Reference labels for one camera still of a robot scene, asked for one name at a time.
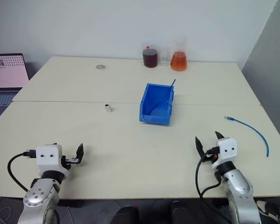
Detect flask with orange liquid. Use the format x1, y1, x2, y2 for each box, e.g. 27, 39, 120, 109
170, 42, 188, 72

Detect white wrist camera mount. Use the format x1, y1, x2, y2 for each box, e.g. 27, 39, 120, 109
35, 144, 70, 178
210, 137, 238, 170

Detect beaker with dark red liquid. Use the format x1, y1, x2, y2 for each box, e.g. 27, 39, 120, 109
142, 44, 160, 69

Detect blue Ethernet cable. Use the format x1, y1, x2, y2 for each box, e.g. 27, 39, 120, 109
224, 115, 270, 158

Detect dark rounded shape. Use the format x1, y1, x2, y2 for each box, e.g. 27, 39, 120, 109
110, 205, 140, 224
170, 201, 195, 224

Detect blue plastic storage bin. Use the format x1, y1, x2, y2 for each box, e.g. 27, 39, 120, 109
139, 83, 175, 126

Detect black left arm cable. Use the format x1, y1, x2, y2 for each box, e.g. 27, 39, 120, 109
7, 150, 37, 192

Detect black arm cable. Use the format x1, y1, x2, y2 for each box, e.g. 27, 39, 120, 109
7, 150, 37, 192
195, 151, 232, 224

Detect thin white floor cables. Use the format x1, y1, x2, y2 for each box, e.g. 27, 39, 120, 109
0, 197, 13, 224

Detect small empty clear beaker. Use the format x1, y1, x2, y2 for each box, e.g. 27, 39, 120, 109
159, 47, 171, 67

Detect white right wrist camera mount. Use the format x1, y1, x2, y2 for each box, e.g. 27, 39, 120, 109
210, 137, 238, 170

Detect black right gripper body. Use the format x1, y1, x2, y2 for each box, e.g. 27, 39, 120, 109
203, 146, 222, 164

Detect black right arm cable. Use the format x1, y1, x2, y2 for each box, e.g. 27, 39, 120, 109
195, 151, 232, 224

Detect open laptop computer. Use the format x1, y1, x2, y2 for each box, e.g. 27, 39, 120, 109
0, 53, 30, 125

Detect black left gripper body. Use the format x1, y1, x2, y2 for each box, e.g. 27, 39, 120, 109
61, 155, 80, 170

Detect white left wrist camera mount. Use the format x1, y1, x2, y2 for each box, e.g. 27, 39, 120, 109
35, 144, 70, 178

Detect black and white shoe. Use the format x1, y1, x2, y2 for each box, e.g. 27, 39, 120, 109
256, 200, 280, 223

